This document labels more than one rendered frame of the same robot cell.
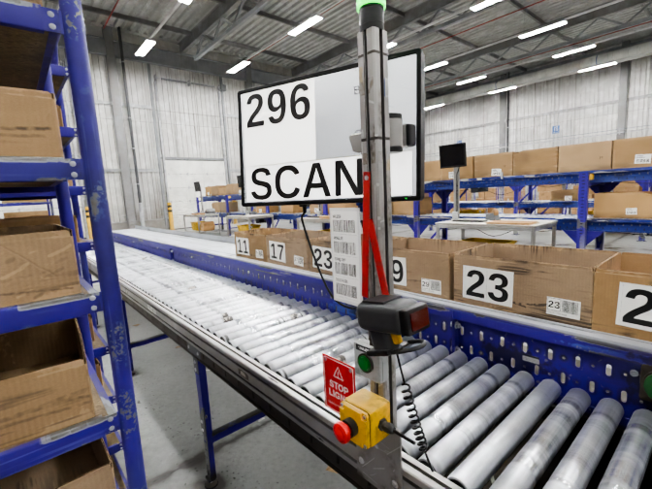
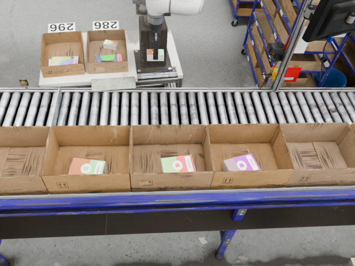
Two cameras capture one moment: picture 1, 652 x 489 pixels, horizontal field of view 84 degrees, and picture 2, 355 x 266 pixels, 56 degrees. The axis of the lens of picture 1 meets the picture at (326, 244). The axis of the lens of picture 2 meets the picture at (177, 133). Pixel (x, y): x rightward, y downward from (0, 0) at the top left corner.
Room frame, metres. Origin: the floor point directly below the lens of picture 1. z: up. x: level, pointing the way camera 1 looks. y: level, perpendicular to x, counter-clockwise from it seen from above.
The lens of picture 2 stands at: (1.08, -1.97, 2.35)
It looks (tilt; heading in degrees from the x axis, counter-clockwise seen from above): 51 degrees down; 122
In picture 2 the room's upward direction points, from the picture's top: 6 degrees clockwise
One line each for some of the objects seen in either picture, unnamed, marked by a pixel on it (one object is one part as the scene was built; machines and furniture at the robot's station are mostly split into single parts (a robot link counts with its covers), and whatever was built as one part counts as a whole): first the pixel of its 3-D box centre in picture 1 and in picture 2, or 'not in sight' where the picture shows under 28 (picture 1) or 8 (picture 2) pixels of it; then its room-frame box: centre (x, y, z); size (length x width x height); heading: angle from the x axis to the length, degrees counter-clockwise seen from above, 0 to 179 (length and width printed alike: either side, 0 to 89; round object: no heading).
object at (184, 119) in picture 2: not in sight; (184, 120); (0.35, -0.74, 0.72); 0.52 x 0.05 x 0.05; 131
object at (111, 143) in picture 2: not in sight; (91, 158); (0.25, -1.43, 0.96); 0.39 x 0.29 x 0.17; 41
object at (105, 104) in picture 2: not in sight; (103, 121); (-0.04, -1.08, 0.72); 0.52 x 0.05 x 0.05; 131
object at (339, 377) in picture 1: (349, 392); (287, 75); (0.72, -0.03, 0.85); 0.16 x 0.01 x 0.13; 41
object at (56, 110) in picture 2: not in sight; (55, 117); (-0.26, -1.27, 0.76); 0.46 x 0.01 x 0.09; 131
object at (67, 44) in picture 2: not in sight; (63, 53); (-0.66, -0.85, 0.80); 0.38 x 0.28 x 0.10; 138
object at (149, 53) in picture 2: not in sight; (155, 55); (0.08, -0.72, 1.10); 0.10 x 0.06 x 0.05; 41
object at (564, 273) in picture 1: (532, 278); (317, 154); (1.14, -0.66, 0.97); 0.39 x 0.29 x 0.17; 41
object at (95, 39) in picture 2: not in sight; (107, 50); (-0.45, -0.62, 0.80); 0.38 x 0.28 x 0.10; 136
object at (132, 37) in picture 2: not in sight; (111, 55); (-0.45, -0.58, 0.74); 1.00 x 0.58 x 0.03; 47
